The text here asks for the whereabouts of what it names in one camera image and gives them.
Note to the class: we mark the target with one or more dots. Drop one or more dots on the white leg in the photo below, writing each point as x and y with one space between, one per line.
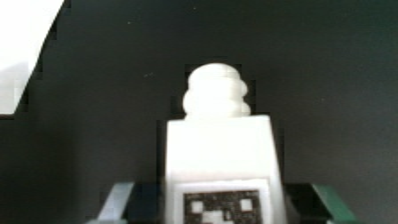
222 177

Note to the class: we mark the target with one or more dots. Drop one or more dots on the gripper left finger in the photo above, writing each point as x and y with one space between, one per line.
131 204

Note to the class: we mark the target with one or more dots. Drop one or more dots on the white obstacle fence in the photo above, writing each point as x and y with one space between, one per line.
26 17

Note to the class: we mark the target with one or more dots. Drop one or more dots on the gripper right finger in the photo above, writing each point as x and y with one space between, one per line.
314 205

